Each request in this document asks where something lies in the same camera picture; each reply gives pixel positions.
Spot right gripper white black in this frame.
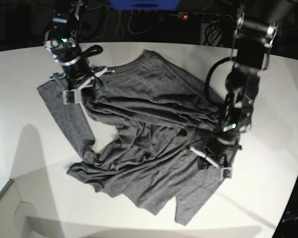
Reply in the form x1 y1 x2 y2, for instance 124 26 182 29
49 65 115 105

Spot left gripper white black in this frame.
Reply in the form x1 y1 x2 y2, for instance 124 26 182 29
190 146 232 180

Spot grey t-shirt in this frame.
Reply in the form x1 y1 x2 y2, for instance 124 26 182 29
38 50 221 226

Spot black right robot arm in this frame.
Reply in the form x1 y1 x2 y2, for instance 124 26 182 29
44 0 115 105

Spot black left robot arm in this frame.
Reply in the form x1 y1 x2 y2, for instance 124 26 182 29
190 0 295 180

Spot blue box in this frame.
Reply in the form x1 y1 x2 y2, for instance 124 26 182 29
110 0 180 10

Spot black power strip red light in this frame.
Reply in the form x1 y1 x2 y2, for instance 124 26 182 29
177 11 233 22

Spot hanging black cables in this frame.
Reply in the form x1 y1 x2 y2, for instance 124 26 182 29
94 6 225 47

